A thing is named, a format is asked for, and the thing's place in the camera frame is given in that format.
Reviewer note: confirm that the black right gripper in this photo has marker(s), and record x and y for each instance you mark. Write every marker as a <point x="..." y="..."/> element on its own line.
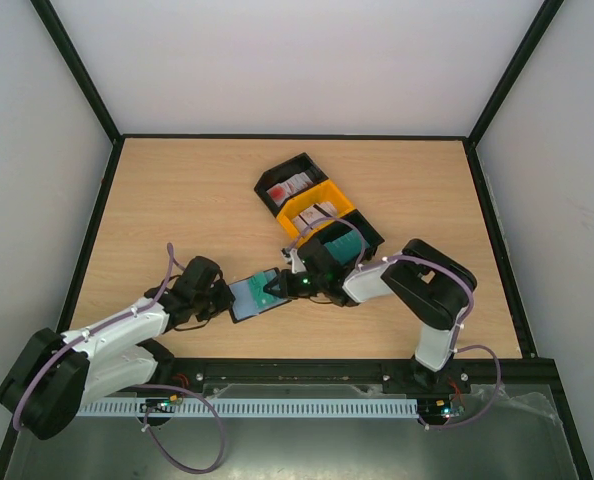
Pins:
<point x="285" y="284"/>

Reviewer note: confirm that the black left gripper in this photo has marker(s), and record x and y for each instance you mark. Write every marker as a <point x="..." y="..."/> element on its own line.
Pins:
<point x="227" y="300"/>

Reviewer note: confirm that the teal credit card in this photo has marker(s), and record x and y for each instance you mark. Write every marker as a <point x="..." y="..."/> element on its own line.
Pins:
<point x="270" y="300"/>
<point x="257" y="284"/>

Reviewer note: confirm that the black leather card holder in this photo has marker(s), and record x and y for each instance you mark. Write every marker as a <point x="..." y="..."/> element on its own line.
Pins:
<point x="244" y="307"/>

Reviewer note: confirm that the black bin with teal cards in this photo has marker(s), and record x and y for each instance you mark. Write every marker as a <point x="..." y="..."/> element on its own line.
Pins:
<point x="335" y="228"/>

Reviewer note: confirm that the yellow plastic bin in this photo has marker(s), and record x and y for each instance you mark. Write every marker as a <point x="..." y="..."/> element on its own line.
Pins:
<point x="323" y="200"/>

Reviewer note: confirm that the black bin with red cards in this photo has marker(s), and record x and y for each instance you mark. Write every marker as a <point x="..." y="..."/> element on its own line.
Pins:
<point x="299" y="163"/>

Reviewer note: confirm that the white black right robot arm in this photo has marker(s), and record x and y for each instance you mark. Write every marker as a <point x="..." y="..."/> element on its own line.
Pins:
<point x="434" y="287"/>

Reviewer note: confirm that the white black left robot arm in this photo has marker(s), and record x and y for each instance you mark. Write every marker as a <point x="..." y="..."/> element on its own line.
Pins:
<point x="46" y="414"/>

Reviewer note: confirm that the teal card stack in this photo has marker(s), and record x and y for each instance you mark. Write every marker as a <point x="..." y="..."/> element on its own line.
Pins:
<point x="347" y="248"/>

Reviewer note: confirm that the white floral card stack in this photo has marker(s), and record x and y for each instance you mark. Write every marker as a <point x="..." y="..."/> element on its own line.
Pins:
<point x="311" y="214"/>

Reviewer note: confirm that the red white card stack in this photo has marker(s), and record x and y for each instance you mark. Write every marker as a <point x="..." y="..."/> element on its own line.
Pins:
<point x="293" y="185"/>

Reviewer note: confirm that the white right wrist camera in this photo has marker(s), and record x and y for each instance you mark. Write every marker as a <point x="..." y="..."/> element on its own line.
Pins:
<point x="293" y="260"/>

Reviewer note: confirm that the white slotted cable duct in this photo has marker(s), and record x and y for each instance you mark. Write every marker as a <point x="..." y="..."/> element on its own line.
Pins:
<point x="254" y="408"/>

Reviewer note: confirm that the black aluminium frame rail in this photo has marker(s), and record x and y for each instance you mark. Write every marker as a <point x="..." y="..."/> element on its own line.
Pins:
<point x="297" y="372"/>

